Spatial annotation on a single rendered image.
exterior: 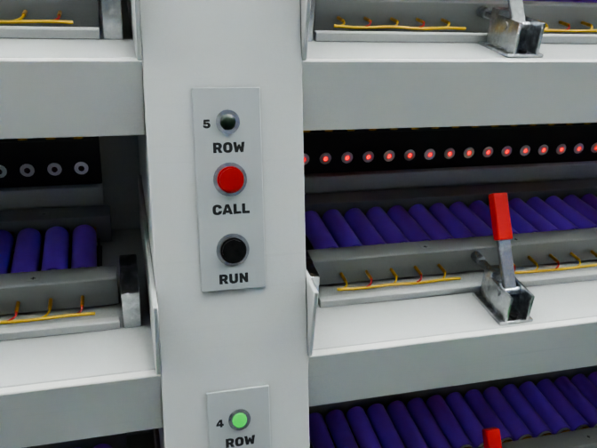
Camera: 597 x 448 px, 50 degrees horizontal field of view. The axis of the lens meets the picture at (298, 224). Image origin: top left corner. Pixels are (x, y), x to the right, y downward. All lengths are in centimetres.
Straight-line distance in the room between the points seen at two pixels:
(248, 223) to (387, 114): 12
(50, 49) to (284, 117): 14
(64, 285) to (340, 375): 20
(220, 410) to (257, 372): 3
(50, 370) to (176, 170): 14
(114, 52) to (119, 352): 19
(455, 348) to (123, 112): 27
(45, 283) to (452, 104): 30
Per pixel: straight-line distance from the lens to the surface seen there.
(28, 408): 43
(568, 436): 66
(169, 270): 39
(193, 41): 39
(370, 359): 45
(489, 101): 46
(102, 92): 39
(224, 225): 39
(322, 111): 41
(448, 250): 52
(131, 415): 43
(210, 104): 39
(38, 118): 40
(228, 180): 38
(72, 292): 47
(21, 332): 45
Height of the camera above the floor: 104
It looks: 9 degrees down
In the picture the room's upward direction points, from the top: 1 degrees counter-clockwise
